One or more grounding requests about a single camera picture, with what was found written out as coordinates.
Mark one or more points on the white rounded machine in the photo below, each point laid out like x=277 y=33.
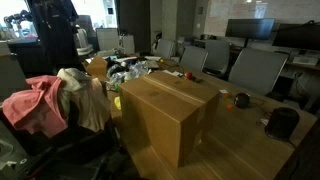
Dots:
x=83 y=41

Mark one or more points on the green plastic object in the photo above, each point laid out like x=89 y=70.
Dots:
x=116 y=88

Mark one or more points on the white panel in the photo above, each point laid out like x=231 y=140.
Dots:
x=107 y=39

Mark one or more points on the small white orange cube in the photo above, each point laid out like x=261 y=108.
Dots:
x=224 y=92

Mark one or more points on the white box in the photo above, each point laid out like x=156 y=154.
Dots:
x=127 y=44

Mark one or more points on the grey panel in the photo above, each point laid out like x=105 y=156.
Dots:
x=11 y=78

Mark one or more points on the black cylinder speaker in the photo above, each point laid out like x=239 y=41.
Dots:
x=282 y=123

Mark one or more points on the small yellow ball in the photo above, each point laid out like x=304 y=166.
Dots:
x=161 y=60

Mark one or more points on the large brown cardboard box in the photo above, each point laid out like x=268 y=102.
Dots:
x=166 y=110

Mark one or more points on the peach cloth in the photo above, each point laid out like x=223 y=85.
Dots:
x=93 y=106

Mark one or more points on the white paper stack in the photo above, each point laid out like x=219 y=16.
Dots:
x=152 y=62

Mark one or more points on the white desk phone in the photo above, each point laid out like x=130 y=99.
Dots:
x=305 y=60

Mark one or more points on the red ball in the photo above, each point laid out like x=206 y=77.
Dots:
x=189 y=75

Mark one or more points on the small black object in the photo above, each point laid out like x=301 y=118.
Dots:
x=197 y=79

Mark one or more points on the pink cloth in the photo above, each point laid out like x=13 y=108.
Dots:
x=36 y=103

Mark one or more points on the white towel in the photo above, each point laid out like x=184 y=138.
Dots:
x=71 y=80

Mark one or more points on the yellow cloth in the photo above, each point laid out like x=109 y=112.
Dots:
x=117 y=102

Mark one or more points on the small open cardboard box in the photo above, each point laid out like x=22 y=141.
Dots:
x=96 y=66

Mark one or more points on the dark desk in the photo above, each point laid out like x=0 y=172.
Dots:
x=26 y=56

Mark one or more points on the large black monitor on stand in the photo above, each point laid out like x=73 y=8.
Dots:
x=250 y=28

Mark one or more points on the small orange object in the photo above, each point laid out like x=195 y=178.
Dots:
x=230 y=106

